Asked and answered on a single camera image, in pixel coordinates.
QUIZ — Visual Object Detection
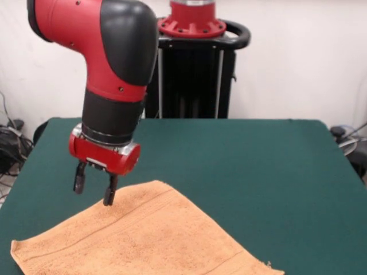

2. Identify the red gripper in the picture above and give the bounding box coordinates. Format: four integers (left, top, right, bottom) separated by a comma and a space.
68, 123, 142, 207

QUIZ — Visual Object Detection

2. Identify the tan terry towel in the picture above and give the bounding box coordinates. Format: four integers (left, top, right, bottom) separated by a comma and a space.
10, 179, 285, 275

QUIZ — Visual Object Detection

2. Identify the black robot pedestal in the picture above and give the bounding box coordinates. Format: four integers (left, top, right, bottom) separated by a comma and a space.
143, 17, 252, 119

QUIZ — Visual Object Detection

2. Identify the dark green table cloth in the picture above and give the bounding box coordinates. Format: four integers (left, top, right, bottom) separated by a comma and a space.
0, 116, 367, 275

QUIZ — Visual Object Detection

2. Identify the black cable tangle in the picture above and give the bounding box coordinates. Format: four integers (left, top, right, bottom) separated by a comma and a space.
0, 91, 34, 201

